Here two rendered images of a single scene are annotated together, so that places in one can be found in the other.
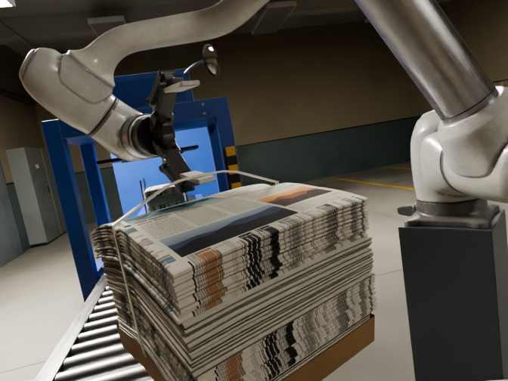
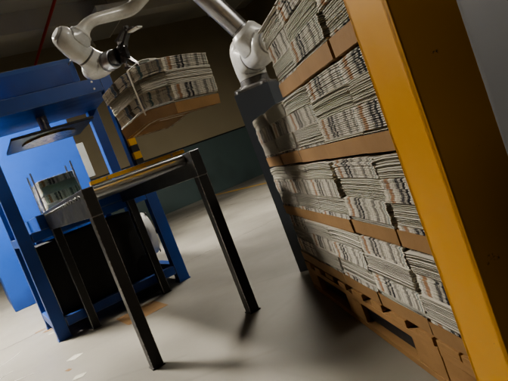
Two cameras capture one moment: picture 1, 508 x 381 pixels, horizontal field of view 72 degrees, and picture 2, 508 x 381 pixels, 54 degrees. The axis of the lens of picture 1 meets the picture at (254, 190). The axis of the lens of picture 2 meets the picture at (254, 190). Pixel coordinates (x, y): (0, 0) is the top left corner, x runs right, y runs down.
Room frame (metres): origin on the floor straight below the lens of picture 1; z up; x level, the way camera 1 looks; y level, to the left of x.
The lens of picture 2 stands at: (-1.61, 0.55, 0.71)
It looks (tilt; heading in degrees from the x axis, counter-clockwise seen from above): 5 degrees down; 342
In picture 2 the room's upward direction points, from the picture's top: 21 degrees counter-clockwise
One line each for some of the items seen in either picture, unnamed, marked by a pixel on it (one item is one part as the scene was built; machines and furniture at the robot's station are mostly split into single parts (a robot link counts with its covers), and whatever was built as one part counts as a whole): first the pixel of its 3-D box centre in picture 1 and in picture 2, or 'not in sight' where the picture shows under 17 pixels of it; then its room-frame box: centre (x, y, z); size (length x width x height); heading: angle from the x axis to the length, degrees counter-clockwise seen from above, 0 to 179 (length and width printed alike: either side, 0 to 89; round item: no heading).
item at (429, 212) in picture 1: (441, 206); (252, 85); (0.87, -0.47, 1.03); 0.22 x 0.18 x 0.06; 47
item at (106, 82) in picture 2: (242, 231); (144, 180); (1.99, 0.11, 0.77); 0.09 x 0.09 x 1.55; 11
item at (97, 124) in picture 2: (228, 215); (122, 189); (2.58, 0.22, 0.77); 0.09 x 0.09 x 1.55; 11
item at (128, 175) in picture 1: (175, 175); (33, 202); (4.88, 1.06, 1.03); 1.50 x 1.29 x 2.07; 11
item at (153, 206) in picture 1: (167, 201); (57, 193); (2.76, 0.70, 0.93); 0.38 x 0.30 x 0.26; 11
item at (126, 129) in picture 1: (146, 136); (111, 60); (0.72, 0.20, 1.32); 0.09 x 0.06 x 0.09; 124
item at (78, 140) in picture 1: (146, 123); (38, 110); (2.20, 0.59, 1.50); 0.94 x 0.68 x 0.10; 101
